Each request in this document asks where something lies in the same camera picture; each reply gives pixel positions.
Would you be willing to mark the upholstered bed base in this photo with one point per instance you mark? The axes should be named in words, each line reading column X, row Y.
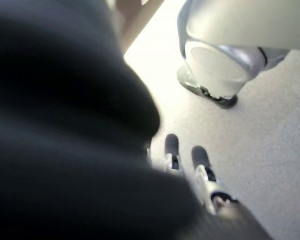
column 132, row 25

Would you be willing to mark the silver left robot leg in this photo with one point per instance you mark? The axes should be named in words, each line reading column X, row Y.
column 240, row 22

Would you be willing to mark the black left robot foot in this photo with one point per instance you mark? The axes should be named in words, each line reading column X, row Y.
column 226, row 103

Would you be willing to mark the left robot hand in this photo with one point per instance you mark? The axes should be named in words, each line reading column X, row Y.
column 65, row 125

